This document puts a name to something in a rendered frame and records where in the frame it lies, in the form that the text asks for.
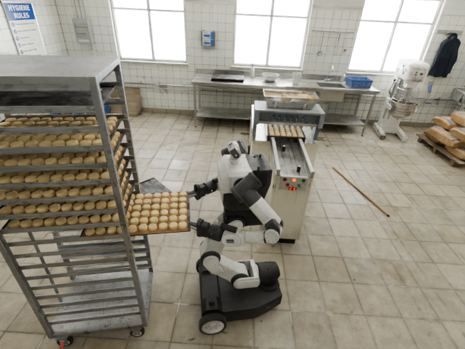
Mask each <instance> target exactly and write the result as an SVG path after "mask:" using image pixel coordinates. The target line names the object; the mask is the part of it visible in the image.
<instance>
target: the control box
mask: <svg viewBox="0 0 465 349"><path fill-rule="evenodd" d="M283 178H286V179H287V180H286V181H284V180H283ZM293 179H296V181H293ZM303 179H305V182H302V180H303ZM308 179H309V178H308V177H307V176H296V175H285V174H281V175H280V182H279V187H278V188H279V190H298V191H306V189H307V183H308ZM286 184H289V186H286ZM298 184H300V185H301V186H300V187H298ZM290 188H291V189H290ZM294 188H295V189H294Z"/></svg>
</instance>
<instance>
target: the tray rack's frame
mask: <svg viewBox="0 0 465 349"><path fill-rule="evenodd" d="M118 64H119V60H118V57H105V56H70V55H2V54H0V84H89V81H88V78H87V77H88V76H89V75H97V76H98V82H100V81H101V80H102V79H103V78H104V77H105V76H106V75H108V74H109V73H110V72H111V71H112V70H113V69H114V68H115V67H116V66H117V65H118ZM0 252H1V254H2V256H3V258H4V260H5V261H6V263H7V265H8V266H9V268H10V270H11V272H12V274H13V276H14V277H15V279H16V281H17V282H18V284H19V286H20V288H21V290H22V292H23V293H24V295H25V297H26V299H27V300H28V302H29V304H30V306H31V307H32V309H33V312H34V313H35V315H36V317H37V318H38V320H39V322H40V323H41V325H42V327H43V329H44V331H45V333H46V334H47V336H48V338H49V339H53V338H56V339H55V341H57V340H58V341H59V343H61V342H60V341H63V340H65V342H64V345H66V344H69V343H68V341H67V338H68V337H69V336H75V335H81V334H92V333H98V332H109V331H115V330H126V329H130V331H132V332H133V335H134V336H136V335H141V334H140V330H141V328H142V327H143V323H142V319H141V316H140V314H138V315H132V316H120V317H114V318H108V319H96V320H90V321H78V322H72V323H61V324H55V325H52V327H51V325H50V323H49V321H48V319H47V318H46V315H45V313H44V311H43V309H42V308H41V306H40V304H39V302H38V300H37V298H36V297H35V295H34V293H33V291H32V289H31V287H30V285H29V284H28V281H27V280H26V277H25V276H24V274H23V272H22V270H21V268H20V266H19V264H18V262H17V261H16V259H15V257H14V255H13V253H12V251H11V249H10V247H9V246H8V243H7V242H6V239H5V238H4V236H3V234H2V232H1V230H0ZM137 271H138V275H139V276H140V278H139V281H140V285H142V286H141V292H142V294H143V301H144V302H145V309H146V310H147V312H146V315H147V322H148V318H149V306H150V299H151V292H152V280H153V272H149V270H148V269H145V270H137ZM124 277H131V271H123V272H115V273H107V274H93V275H85V276H70V279H71V280H70V283H73V282H81V281H88V280H102V279H110V278H124ZM128 286H134V283H133V281H132V280H130V281H122V282H115V283H101V284H94V285H80V286H73V287H67V290H66V293H67V292H80V291H87V290H94V289H107V288H114V287H128ZM134 294H136V292H135V289H133V290H127V291H119V292H107V293H99V294H87V295H79V296H67V297H64V298H63V299H62V298H61V297H59V298H58V299H59V301H60V303H61V302H69V301H81V300H88V299H95V298H107V297H114V296H127V295H134ZM137 302H138V301H137V298H133V299H126V300H119V301H107V302H100V303H87V304H81V305H69V306H61V307H60V308H59V309H58V312H60V311H67V310H78V309H85V308H92V307H104V306H110V305H122V304H129V303H137ZM133 311H139V307H128V308H122V309H115V310H103V311H97V312H85V313H78V314H67V315H60V316H56V317H55V320H61V319H72V318H79V317H86V316H97V315H103V314H115V313H121V312H133Z"/></svg>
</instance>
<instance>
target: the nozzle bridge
mask: <svg viewBox="0 0 465 349"><path fill-rule="evenodd" d="M281 114H282V115H281ZM273 115H275V119H274V121H272V120H273ZM279 115H281V118H280V122H278V118H279ZM286 115H287V117H286V122H284V117H285V116H286ZM299 115H300V116H299ZM291 116H292V117H293V119H292V122H291V123H290V118H291ZM297 116H299V119H298V122H297V123H296V122H295V121H296V118H297ZM304 116H305V118H304V122H303V123H302V117H304ZM324 120H325V113H324V111H323V110H322V108H321V107H320V105H319V104H316V105H315V106H314V107H313V109H312V110H301V109H278V108H268V107H267V105H266V101H258V100H255V104H254V112H253V136H256V131H257V125H259V124H272V125H294V126H306V127H313V130H312V134H311V136H312V138H313V140H317V138H318V132H319V129H320V128H322V127H323V123H324Z"/></svg>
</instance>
